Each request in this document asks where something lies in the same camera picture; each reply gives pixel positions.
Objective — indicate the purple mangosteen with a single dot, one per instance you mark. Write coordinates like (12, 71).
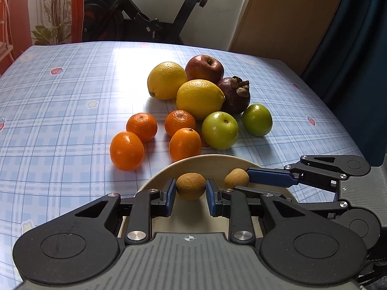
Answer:
(234, 96)

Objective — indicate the brown kiwi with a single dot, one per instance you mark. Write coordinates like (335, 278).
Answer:
(236, 177)
(191, 185)

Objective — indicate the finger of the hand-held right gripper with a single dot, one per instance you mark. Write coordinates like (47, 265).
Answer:
(323, 206)
(269, 176)

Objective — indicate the blue plaid tablecloth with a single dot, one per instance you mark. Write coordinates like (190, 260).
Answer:
(60, 111)

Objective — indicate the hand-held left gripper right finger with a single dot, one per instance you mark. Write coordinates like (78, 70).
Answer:
(212, 199)

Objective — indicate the orange tangerine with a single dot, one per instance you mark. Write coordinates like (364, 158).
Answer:
(127, 151)
(180, 123)
(185, 144)
(142, 126)

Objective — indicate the green apple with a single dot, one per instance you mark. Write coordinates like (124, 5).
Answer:
(220, 130)
(257, 119)

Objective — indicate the cream plate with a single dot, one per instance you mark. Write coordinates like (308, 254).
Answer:
(211, 166)

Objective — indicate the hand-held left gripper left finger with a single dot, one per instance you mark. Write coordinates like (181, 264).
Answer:
(170, 196)

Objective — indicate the yellow lemon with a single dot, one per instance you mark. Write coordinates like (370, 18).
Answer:
(199, 98)
(166, 80)

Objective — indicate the wooden cabinet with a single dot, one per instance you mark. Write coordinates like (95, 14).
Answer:
(287, 15)

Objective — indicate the red apple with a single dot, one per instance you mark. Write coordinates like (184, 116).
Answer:
(204, 68)

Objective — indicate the black exercise bike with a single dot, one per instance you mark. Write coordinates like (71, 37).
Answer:
(102, 18)

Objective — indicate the dark blue curtain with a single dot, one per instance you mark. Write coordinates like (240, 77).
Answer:
(356, 51)

